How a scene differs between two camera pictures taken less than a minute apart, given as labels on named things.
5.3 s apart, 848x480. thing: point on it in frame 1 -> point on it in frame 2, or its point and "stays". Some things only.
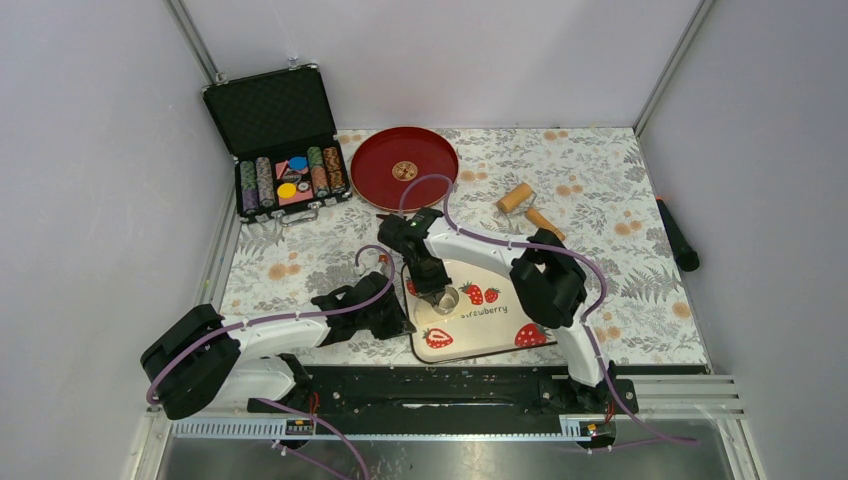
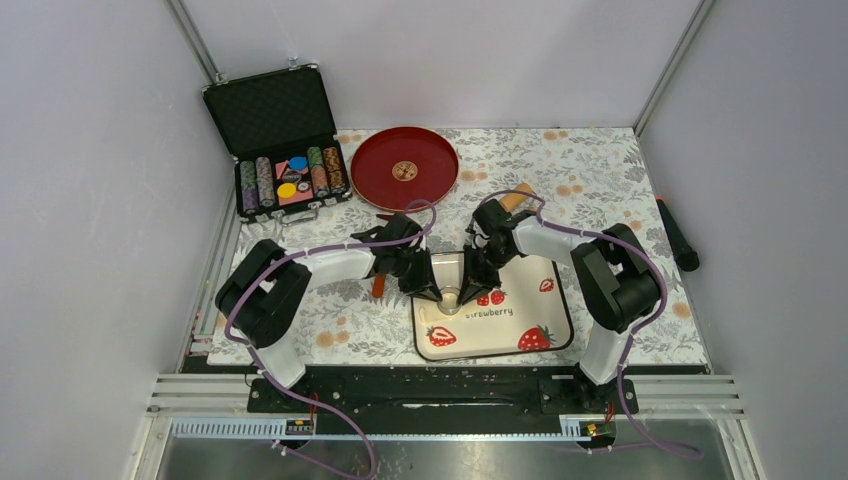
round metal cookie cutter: [448, 302] stays
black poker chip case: [279, 129] stays
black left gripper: [398, 325] -> [424, 285]
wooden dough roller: [522, 197] stays
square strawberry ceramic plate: [490, 316] stays
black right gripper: [429, 290] -> [476, 284]
